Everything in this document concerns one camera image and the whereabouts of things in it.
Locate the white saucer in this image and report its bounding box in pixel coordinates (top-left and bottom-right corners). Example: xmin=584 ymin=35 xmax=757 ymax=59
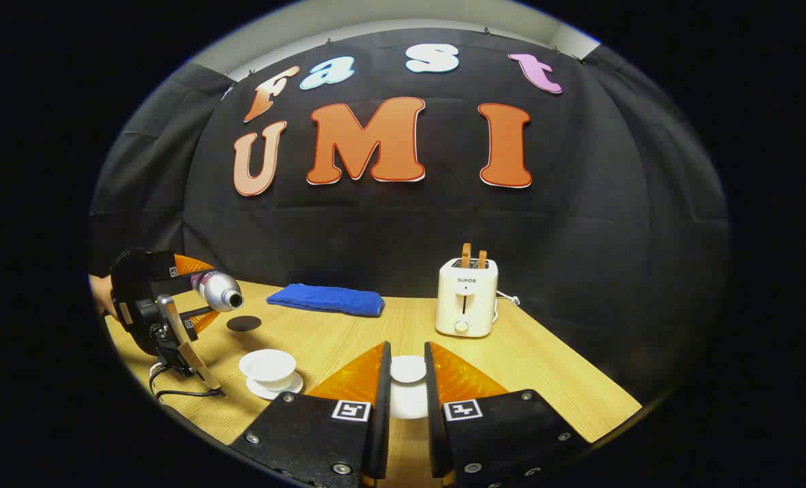
xmin=246 ymin=371 xmax=304 ymax=401

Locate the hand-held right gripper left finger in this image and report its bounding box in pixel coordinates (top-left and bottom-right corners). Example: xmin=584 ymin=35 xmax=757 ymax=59
xmin=230 ymin=341 xmax=392 ymax=488

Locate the white teacup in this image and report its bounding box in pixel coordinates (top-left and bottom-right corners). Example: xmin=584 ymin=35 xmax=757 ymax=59
xmin=239 ymin=349 xmax=298 ymax=391

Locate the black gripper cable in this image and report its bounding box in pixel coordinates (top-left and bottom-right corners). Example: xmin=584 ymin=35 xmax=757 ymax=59
xmin=148 ymin=361 xmax=224 ymax=403

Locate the white toaster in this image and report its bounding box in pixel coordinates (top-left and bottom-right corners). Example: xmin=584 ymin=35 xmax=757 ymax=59
xmin=435 ymin=258 xmax=500 ymax=338

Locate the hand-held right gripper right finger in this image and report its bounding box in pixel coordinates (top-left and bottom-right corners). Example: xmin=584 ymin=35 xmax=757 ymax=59
xmin=424 ymin=341 xmax=590 ymax=488

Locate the white teacup lid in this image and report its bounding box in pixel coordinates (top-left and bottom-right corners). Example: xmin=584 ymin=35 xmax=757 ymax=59
xmin=389 ymin=355 xmax=430 ymax=420

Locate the blue folded towel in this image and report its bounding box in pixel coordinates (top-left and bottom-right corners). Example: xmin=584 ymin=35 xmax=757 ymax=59
xmin=266 ymin=283 xmax=386 ymax=318

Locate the silver water bottle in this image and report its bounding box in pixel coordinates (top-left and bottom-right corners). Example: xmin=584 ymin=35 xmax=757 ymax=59
xmin=191 ymin=270 xmax=245 ymax=313

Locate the white toaster cable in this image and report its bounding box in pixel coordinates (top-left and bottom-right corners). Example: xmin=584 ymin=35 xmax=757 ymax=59
xmin=495 ymin=290 xmax=521 ymax=326

